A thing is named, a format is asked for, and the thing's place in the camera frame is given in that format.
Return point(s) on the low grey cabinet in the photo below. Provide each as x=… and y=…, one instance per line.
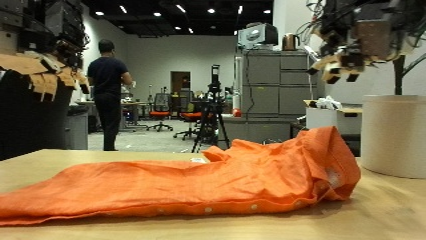
x=257, y=130

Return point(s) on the orange seat office chair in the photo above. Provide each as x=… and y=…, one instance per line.
x=190, y=116
x=160, y=114

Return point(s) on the light wooden lab desk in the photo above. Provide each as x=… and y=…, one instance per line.
x=133, y=104

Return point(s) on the small white paper tag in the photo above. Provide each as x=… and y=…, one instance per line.
x=198, y=160

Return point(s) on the white power strip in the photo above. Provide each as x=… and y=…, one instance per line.
x=310, y=53

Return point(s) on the grey pedestal drawer unit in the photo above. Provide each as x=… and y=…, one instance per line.
x=76, y=130

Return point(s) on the orange button shirt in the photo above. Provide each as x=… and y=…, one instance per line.
x=221, y=180

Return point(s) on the red round object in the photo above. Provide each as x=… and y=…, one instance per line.
x=237, y=113

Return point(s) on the tall grey filing cabinet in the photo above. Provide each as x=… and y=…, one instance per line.
x=266, y=83

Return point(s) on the white cylindrical plant pot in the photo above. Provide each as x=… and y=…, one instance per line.
x=393, y=136

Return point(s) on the white storage box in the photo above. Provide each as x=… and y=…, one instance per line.
x=323, y=118

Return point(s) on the grey boxy monitor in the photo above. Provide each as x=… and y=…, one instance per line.
x=258, y=35

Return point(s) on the black camera tripod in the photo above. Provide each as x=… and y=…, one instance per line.
x=213, y=100

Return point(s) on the black office chair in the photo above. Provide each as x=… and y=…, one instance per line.
x=26, y=126

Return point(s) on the white crumpled bags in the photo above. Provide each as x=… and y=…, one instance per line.
x=327, y=103

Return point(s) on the person in dark shirt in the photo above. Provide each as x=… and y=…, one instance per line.
x=108, y=76

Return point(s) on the green leafy plant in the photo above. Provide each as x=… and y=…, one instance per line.
x=398, y=80

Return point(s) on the brown door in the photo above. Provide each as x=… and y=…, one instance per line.
x=177, y=83

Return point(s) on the copper kettle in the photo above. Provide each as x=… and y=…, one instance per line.
x=290, y=42

